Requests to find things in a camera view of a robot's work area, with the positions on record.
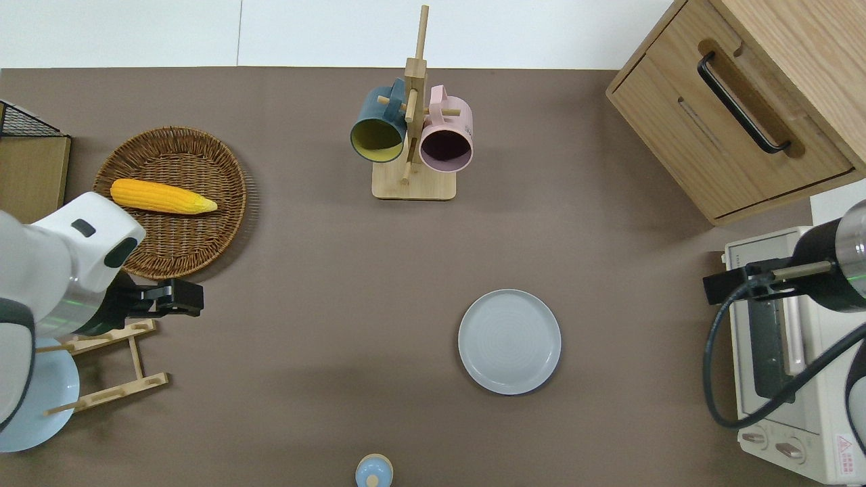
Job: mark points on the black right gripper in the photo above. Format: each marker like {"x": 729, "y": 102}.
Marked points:
{"x": 822, "y": 292}

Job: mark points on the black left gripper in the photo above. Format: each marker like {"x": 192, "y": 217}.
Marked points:
{"x": 115, "y": 308}

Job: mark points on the gray round plate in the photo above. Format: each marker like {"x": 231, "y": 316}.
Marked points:
{"x": 509, "y": 341}

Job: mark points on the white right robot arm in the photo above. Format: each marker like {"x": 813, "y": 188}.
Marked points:
{"x": 856, "y": 230}

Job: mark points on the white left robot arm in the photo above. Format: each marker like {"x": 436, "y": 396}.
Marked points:
{"x": 61, "y": 257}

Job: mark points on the light blue plate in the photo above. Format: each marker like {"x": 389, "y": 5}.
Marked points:
{"x": 47, "y": 399}

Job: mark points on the brown wicker basket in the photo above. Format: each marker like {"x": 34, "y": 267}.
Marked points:
{"x": 176, "y": 243}

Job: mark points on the wooden dish rack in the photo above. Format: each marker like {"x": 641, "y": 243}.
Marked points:
{"x": 135, "y": 355}

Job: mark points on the yellow corn cob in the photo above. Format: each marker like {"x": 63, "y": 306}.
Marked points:
{"x": 159, "y": 196}

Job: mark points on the white toaster oven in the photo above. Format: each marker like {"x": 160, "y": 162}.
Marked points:
{"x": 812, "y": 406}

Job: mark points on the light wooden drawer cabinet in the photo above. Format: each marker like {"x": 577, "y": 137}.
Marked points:
{"x": 676, "y": 122}

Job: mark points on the brown table mat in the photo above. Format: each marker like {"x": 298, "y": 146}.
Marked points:
{"x": 338, "y": 270}

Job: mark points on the grid pattern storage box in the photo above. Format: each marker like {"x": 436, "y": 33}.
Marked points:
{"x": 30, "y": 176}

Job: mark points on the teal mug yellow inside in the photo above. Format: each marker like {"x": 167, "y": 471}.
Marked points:
{"x": 375, "y": 135}

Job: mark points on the wooden mug tree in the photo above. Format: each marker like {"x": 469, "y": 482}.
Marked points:
{"x": 414, "y": 182}

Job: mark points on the pink mug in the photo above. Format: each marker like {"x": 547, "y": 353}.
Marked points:
{"x": 446, "y": 145}

